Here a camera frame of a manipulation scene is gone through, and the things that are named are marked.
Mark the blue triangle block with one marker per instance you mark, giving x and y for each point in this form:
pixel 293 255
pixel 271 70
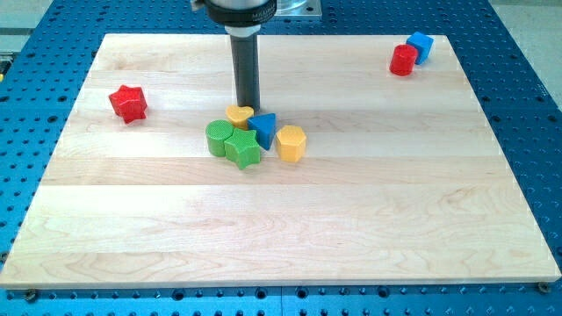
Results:
pixel 265 127

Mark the red cylinder block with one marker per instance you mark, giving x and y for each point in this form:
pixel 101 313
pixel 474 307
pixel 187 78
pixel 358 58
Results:
pixel 403 60

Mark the robot arm black flange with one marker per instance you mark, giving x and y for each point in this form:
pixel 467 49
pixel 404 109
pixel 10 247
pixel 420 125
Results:
pixel 241 18

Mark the yellow heart block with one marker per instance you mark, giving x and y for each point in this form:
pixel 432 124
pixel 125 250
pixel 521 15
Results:
pixel 238 115

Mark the light wooden board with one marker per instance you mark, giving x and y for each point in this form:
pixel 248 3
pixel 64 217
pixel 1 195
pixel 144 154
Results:
pixel 402 182

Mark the right board clamp screw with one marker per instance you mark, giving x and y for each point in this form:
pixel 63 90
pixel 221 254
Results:
pixel 543 288

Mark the left board clamp screw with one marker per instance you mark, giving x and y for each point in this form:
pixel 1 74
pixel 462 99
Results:
pixel 30 295

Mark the board clamp screw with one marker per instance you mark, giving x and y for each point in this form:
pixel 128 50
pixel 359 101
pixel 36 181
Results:
pixel 30 295
pixel 543 288

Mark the green star block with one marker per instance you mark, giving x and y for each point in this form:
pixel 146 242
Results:
pixel 242 148

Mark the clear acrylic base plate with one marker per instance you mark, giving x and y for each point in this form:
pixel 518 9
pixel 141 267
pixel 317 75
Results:
pixel 299 8

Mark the green cylinder block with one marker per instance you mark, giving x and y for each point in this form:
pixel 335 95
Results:
pixel 217 132

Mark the blue cube block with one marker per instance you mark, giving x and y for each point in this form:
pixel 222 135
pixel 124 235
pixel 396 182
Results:
pixel 423 44

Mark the yellow hexagon block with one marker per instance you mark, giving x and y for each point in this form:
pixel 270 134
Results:
pixel 290 143

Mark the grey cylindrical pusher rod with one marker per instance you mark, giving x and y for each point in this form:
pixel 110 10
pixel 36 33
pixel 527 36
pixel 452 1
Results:
pixel 246 71

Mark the red star block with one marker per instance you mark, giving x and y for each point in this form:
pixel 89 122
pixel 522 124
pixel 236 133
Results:
pixel 129 103

